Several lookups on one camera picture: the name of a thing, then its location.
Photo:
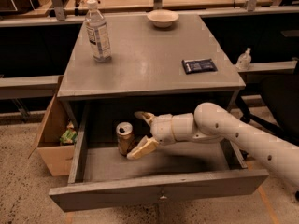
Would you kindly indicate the cardboard box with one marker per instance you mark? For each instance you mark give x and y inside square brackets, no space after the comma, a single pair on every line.
[57,157]

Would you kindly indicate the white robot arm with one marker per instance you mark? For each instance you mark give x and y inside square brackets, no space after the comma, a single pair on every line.
[208,123]

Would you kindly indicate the green chip bag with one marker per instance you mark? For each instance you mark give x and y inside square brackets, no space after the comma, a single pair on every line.
[69,137]

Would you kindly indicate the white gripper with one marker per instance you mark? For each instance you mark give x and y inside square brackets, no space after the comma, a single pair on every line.
[162,129]

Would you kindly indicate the grey cabinet with top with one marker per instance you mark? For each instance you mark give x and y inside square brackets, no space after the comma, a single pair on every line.
[145,70]

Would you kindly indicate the open grey top drawer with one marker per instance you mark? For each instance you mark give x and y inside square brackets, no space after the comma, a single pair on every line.
[101,177]

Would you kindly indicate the orange soda can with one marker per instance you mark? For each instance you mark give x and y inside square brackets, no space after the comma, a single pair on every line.
[126,138]

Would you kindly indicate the dark blue snack packet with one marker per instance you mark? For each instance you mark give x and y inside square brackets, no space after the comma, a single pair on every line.
[198,66]

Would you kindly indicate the clear plastic water bottle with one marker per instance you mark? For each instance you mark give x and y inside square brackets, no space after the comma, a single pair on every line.
[97,32]

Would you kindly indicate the white ceramic bowl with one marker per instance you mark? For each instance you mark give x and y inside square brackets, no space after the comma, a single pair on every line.
[162,18]

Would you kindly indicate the black office chair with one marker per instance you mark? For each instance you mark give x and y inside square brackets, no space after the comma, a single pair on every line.
[280,93]

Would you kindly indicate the hand sanitizer bottle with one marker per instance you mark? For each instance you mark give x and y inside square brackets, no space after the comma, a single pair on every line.
[244,60]

